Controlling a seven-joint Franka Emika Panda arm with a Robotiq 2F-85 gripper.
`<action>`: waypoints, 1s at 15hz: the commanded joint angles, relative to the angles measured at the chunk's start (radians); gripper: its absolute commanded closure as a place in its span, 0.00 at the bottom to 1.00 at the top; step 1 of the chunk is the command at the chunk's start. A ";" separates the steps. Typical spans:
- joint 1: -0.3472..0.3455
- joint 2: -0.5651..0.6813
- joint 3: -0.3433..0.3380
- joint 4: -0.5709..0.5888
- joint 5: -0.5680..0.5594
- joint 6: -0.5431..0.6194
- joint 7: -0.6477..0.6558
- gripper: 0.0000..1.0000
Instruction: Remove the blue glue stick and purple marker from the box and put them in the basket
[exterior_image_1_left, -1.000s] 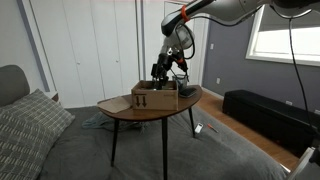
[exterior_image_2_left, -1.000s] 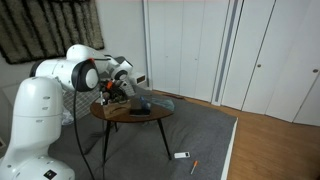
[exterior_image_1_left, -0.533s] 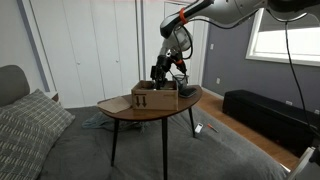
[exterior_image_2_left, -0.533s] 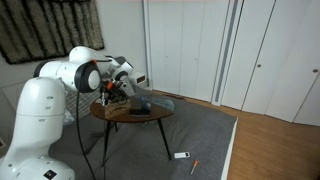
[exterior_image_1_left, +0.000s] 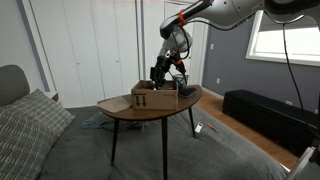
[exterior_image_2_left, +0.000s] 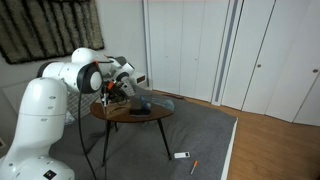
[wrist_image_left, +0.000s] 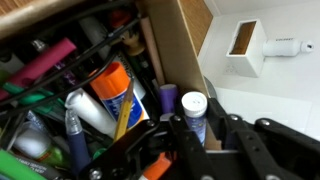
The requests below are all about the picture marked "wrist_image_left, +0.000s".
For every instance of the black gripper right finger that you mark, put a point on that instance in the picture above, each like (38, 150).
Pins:
(243, 155)

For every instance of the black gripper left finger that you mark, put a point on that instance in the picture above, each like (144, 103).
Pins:
(192, 158)

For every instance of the blue glue stick white cap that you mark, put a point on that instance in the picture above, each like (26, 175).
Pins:
(194, 107)

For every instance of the purple marker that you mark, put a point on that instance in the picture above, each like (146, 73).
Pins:
(168, 96)

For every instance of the orange cap glue stick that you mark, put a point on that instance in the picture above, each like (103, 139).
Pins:
(111, 86)
(157, 169)

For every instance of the cardboard box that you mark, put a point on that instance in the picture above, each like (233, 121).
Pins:
(173, 34)

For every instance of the white marker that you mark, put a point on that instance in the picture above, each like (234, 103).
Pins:
(91, 111)

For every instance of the pink marker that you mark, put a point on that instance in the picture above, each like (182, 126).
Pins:
(42, 63)

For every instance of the green marker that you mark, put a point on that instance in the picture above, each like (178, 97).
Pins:
(13, 169)

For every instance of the white rectangular holder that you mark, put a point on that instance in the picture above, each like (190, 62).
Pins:
(245, 50)

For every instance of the yellow pencil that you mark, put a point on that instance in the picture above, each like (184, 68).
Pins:
(125, 112)

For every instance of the white plastic bottle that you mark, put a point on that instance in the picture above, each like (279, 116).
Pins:
(286, 47)

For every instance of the dark blue pen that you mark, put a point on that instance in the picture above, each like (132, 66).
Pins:
(77, 145)

